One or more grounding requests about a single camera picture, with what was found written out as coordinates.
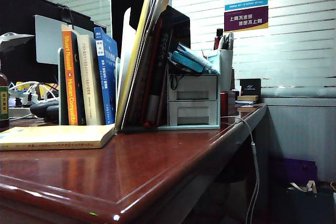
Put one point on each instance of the yellow folder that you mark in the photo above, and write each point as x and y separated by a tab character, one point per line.
136	51

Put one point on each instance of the brown bottle green label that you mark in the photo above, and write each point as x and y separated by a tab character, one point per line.
3	98

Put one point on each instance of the black card box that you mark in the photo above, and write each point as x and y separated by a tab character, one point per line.
250	86

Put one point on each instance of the cream book with vertical text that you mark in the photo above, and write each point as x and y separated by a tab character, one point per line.
89	82

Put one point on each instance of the tan notebook stack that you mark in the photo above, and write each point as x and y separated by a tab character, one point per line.
246	98

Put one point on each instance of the white blue mask pack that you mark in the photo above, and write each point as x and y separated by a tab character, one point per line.
199	56

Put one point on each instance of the grey model jet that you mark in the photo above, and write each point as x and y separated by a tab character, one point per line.
13	40

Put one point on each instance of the dark green paper bag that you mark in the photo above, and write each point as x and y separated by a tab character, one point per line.
309	205

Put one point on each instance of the orange spine hardcover book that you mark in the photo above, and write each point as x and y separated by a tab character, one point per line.
68	77

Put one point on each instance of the white organizer drawer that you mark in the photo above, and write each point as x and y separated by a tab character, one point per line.
193	112
193	85

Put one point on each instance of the white power strip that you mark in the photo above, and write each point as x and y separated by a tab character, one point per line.
29	98

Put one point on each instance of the wide black computer monitor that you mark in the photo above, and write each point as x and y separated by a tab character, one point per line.
15	6

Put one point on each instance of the purple bag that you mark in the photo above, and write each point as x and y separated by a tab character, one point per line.
294	170

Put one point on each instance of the silver pen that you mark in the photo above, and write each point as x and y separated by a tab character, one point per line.
229	40

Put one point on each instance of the black monitor with rounded corner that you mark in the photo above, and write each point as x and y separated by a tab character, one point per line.
123	1

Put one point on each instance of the white pen cup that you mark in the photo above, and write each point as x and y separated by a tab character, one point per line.
225	69

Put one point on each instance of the red wooden box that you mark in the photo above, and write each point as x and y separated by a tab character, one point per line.
228	102

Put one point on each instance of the silver monitor stand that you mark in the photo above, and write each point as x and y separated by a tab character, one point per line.
50	40

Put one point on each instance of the red black pen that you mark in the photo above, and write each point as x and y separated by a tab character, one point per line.
218	37

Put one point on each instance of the blue paperback book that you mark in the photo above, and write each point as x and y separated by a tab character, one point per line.
106	77

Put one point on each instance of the white paper document stack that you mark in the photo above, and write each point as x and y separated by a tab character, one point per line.
143	77

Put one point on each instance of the dark hardcover book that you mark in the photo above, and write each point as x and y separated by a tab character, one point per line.
161	64

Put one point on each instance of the thick cream yellow paperback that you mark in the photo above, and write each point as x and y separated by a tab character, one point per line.
52	136

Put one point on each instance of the white plastic file board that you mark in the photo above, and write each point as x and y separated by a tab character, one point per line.
127	51

